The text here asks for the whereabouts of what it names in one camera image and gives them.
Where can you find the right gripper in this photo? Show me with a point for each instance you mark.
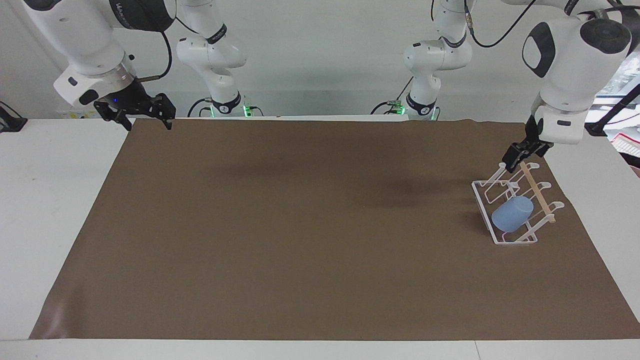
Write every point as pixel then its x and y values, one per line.
pixel 127 97

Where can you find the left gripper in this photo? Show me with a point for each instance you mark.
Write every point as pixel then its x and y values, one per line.
pixel 532 130

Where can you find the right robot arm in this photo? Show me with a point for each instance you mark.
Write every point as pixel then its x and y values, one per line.
pixel 80 35

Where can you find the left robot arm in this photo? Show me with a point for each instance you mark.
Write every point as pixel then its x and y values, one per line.
pixel 570 65

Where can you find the blue cup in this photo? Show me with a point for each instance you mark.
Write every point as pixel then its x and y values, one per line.
pixel 512 215

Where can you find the black stand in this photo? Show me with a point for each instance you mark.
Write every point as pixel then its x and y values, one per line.
pixel 11 122
pixel 615 111

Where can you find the red and white basket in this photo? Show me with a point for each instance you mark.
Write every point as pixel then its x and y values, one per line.
pixel 629 147

